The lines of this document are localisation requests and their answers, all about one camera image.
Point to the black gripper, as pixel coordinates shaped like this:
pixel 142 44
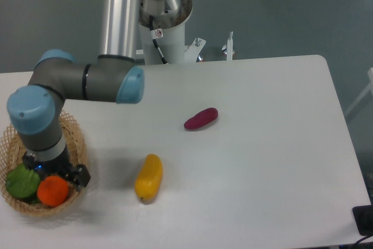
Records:
pixel 61 165

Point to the orange toy fruit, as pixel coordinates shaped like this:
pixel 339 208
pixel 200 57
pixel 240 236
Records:
pixel 53 191

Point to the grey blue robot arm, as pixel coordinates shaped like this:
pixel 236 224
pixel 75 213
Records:
pixel 34 109

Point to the woven wicker basket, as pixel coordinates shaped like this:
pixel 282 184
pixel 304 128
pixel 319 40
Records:
pixel 12 151

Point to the green bok choy toy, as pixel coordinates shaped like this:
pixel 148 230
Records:
pixel 22 183

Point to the yellow mango toy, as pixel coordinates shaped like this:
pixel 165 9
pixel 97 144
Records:
pixel 148 181

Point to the purple sweet potato toy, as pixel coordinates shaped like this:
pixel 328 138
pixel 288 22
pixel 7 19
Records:
pixel 201 119

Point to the black device at edge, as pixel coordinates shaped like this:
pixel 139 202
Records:
pixel 363 219

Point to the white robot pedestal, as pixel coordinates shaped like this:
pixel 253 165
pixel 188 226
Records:
pixel 162 33

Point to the white frame at right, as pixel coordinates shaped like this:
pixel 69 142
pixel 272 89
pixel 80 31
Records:
pixel 363 98

